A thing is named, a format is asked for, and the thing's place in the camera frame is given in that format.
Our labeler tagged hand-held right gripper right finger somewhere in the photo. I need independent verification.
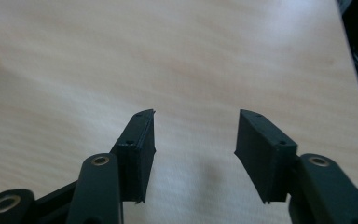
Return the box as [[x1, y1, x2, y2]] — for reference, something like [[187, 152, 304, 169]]
[[234, 108, 298, 204]]

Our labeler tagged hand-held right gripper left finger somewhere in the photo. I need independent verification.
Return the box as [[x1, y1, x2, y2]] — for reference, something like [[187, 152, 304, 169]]
[[110, 108, 157, 204]]

